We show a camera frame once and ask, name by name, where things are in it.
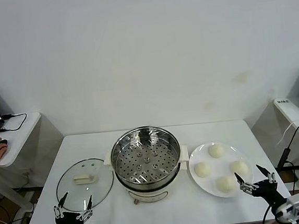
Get thin white cable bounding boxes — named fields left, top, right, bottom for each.
left=273, top=117, right=299, bottom=148

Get stainless steel steamer basket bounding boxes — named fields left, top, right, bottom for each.
left=100, top=123, right=192, bottom=193

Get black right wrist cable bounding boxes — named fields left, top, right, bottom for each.
left=260, top=202, right=277, bottom=224

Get round glass pot lid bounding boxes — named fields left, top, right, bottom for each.
left=53, top=156, right=117, bottom=214

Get white steamed baozi bun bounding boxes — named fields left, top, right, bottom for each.
left=207, top=143, right=226, bottom=161
left=229, top=159, right=251, bottom=177
left=193, top=161, right=212, bottom=179
left=214, top=175, right=238, bottom=195

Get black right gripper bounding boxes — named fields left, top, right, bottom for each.
left=233, top=161, right=289, bottom=211

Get black looped usb cable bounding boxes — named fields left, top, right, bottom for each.
left=0, top=112, right=29, bottom=134

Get cream electric cooking pot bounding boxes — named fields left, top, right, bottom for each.
left=104, top=154, right=193, bottom=208

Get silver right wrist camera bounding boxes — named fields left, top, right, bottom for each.
left=287, top=193, right=299, bottom=212

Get round white plate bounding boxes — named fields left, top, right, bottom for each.
left=187, top=138, right=256, bottom=202

